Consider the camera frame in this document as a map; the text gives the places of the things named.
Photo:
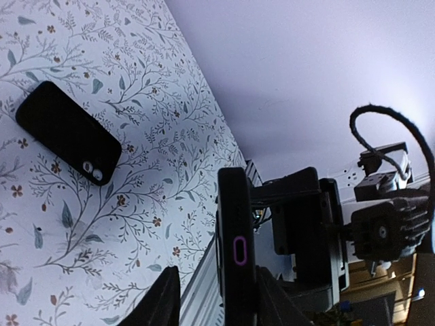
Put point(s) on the large black phone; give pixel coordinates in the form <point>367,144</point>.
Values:
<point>61,125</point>

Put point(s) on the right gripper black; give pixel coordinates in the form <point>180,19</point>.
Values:
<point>307,218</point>

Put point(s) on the floral patterned table mat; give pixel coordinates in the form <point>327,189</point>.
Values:
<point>75,253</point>

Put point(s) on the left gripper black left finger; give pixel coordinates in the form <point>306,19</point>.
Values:
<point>160,306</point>

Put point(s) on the front aluminium rail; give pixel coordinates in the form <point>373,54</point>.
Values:
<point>201,300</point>

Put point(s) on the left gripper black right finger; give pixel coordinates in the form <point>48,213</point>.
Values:
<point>274,307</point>

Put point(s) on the small black phone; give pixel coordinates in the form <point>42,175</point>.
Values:
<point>235,248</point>

